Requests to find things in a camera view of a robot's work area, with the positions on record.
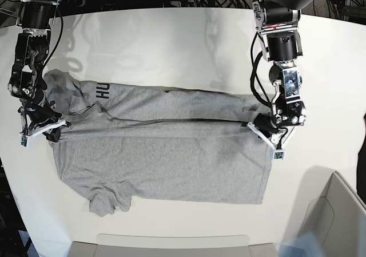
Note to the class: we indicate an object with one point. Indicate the grey T-shirt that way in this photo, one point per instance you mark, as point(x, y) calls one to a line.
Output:
point(156, 143)

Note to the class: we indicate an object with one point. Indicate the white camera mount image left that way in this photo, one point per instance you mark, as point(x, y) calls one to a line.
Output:
point(45, 130)

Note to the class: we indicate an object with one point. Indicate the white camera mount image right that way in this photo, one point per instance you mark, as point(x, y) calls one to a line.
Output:
point(276, 151)

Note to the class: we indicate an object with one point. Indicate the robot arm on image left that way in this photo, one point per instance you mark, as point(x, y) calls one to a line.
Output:
point(32, 53)

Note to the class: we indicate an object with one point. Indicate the grey bin at right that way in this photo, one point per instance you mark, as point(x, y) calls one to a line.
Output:
point(334, 224)

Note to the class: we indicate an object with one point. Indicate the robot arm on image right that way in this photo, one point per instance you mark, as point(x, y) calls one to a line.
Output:
point(277, 26)

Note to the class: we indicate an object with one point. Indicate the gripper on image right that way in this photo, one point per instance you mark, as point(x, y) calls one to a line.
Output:
point(267, 124)

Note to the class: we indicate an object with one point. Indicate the grey tray at bottom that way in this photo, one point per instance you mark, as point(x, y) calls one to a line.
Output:
point(126, 245)

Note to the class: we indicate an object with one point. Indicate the white camera mount image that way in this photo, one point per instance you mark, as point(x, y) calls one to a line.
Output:
point(45, 130)
point(276, 151)

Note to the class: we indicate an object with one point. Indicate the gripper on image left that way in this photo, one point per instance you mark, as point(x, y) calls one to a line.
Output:
point(39, 114)

